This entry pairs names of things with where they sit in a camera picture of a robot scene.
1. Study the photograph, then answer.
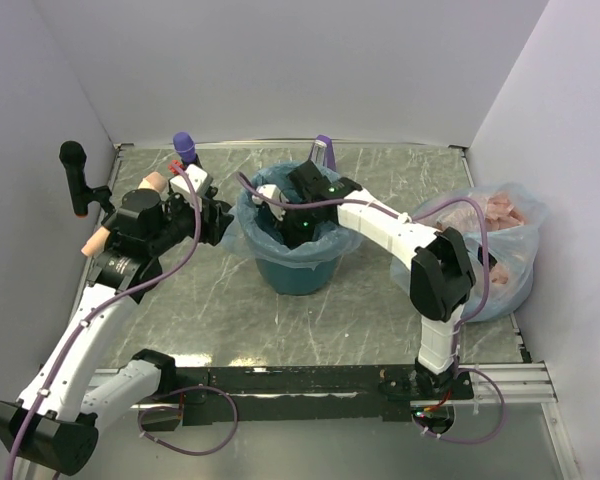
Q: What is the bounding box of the black microphone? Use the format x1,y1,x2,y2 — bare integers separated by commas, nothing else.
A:
59,140,115,217

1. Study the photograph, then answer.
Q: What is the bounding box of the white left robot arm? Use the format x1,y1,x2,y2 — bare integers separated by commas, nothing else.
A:
0,188,232,479

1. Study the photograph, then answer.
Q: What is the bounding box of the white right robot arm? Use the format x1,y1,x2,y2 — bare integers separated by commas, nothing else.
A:
279,161,476,399

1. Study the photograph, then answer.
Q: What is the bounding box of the purple microphone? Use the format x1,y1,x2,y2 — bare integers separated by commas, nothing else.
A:
172,131,201,168

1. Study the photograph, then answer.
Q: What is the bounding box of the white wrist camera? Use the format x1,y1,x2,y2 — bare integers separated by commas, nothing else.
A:
251,184,288,221
168,160,213,202

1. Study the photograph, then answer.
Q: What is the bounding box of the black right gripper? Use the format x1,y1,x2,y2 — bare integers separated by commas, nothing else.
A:
271,200,321,249

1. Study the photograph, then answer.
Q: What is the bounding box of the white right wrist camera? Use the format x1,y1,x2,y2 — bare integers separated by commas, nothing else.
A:
251,184,288,221

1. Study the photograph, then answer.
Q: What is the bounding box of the teal plastic trash bin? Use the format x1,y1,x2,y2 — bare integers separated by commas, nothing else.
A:
244,160,344,297

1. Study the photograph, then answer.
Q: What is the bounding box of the clear bag with trash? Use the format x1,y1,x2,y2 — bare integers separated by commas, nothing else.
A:
413,182,548,322

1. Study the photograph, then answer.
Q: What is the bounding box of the purple metronome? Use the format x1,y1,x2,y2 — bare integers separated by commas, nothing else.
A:
308,135,337,171

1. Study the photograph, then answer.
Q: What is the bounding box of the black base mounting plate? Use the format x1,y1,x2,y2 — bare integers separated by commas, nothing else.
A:
117,364,474,427

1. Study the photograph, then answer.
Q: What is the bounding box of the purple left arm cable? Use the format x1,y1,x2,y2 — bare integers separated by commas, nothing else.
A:
4,167,204,480

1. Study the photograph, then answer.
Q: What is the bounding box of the light blue trash bag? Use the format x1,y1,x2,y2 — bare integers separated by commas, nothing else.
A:
220,188,362,269

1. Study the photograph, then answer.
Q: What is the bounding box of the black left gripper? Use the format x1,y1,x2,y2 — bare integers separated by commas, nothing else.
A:
147,190,233,256

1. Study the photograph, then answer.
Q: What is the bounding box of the aluminium frame rail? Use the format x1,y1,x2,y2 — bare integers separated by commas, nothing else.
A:
464,363,557,405

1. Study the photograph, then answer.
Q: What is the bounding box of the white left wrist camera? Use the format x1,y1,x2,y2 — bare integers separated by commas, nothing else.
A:
168,160,213,202

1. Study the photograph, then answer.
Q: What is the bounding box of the beige microphone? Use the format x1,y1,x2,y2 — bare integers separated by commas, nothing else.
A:
80,171,170,258

